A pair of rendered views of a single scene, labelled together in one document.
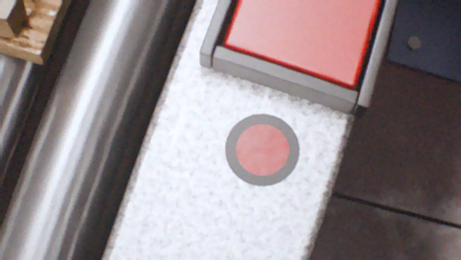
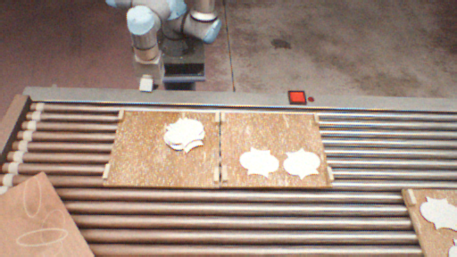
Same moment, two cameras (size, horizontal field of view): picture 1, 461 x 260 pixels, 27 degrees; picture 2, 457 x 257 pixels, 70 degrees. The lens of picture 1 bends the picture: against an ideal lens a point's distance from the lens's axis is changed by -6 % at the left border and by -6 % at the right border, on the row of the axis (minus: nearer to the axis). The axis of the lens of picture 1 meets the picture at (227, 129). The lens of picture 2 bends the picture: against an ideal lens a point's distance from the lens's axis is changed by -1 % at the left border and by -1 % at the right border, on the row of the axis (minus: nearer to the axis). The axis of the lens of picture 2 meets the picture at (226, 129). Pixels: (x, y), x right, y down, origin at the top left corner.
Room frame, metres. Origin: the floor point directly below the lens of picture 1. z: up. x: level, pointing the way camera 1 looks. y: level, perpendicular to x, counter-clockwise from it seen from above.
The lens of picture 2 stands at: (0.80, 0.87, 2.00)
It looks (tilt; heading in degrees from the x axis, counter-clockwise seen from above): 52 degrees down; 251
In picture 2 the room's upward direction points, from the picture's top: 5 degrees clockwise
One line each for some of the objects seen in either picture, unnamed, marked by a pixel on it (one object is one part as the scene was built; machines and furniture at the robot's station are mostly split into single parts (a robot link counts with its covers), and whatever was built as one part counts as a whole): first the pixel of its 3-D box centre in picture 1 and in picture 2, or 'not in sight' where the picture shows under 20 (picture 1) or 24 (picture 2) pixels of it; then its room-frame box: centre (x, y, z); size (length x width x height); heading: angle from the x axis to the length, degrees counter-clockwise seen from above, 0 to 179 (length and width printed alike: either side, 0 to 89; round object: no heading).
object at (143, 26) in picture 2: not in sight; (142, 27); (0.79, -0.01, 1.39); 0.09 x 0.08 x 0.11; 52
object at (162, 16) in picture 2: not in sight; (153, 8); (0.75, -0.10, 1.40); 0.11 x 0.11 x 0.08; 52
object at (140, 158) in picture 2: not in sight; (166, 146); (0.78, 0.11, 0.93); 0.41 x 0.35 x 0.02; 165
